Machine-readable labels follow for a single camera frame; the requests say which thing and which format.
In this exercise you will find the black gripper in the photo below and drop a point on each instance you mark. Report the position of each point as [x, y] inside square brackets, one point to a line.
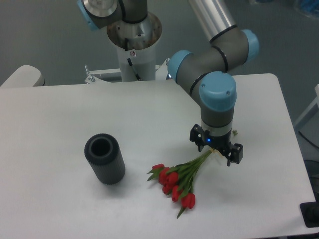
[232, 152]

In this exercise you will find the red tulip bouquet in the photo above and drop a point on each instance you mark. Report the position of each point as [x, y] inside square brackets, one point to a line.
[178, 181]

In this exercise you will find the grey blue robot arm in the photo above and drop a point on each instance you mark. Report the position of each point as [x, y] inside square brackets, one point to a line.
[204, 77]

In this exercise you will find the dark grey ribbed vase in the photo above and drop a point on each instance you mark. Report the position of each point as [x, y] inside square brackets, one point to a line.
[103, 153]

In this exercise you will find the black device at table edge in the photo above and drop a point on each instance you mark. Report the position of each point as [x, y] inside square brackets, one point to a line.
[310, 213]

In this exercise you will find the blue plastic bag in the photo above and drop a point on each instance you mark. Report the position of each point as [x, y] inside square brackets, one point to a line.
[310, 7]

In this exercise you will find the white chair armrest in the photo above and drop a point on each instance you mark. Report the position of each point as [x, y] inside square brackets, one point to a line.
[24, 76]

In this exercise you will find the white pedestal base frame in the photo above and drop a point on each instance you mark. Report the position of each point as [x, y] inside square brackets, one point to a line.
[130, 74]

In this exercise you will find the white frame at right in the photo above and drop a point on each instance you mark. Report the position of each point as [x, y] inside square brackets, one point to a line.
[308, 112]

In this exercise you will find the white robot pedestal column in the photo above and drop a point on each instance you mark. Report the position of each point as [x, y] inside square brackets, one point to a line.
[136, 44]

